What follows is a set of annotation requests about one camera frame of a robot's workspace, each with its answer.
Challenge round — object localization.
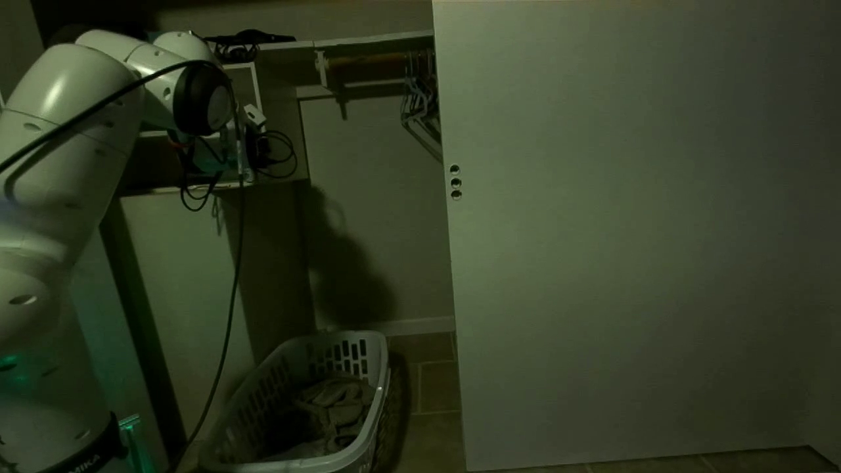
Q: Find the white closet shelf unit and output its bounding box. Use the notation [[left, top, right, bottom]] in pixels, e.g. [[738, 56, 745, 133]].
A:
[[94, 57, 320, 449]]

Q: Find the white sliding closet door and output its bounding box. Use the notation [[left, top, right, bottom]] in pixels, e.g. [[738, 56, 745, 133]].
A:
[[431, 0, 841, 473]]

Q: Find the bunch of wire hangers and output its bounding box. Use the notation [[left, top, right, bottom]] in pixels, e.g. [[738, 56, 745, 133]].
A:
[[399, 49, 445, 162]]

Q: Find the grey clothes pile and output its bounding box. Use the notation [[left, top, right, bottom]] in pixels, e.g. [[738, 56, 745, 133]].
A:
[[251, 372, 379, 462]]

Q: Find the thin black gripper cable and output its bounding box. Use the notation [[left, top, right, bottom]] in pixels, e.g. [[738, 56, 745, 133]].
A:
[[251, 125, 302, 183]]

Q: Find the wooden closet rod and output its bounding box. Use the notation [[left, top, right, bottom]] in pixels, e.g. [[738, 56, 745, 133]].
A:
[[295, 75, 436, 102]]

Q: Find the flat black object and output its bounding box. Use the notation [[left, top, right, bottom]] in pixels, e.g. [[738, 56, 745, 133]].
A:
[[205, 27, 300, 49]]

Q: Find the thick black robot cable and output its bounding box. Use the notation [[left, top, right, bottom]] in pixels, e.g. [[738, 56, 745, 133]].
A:
[[0, 57, 252, 473]]

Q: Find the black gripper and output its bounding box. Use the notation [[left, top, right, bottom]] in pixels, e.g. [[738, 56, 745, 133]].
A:
[[184, 128, 257, 192]]

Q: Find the white plastic laundry basket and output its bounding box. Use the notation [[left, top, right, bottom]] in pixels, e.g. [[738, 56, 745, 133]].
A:
[[180, 328, 395, 473]]

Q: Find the white closet top shelf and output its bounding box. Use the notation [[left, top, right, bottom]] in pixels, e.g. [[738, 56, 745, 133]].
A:
[[256, 28, 436, 57]]

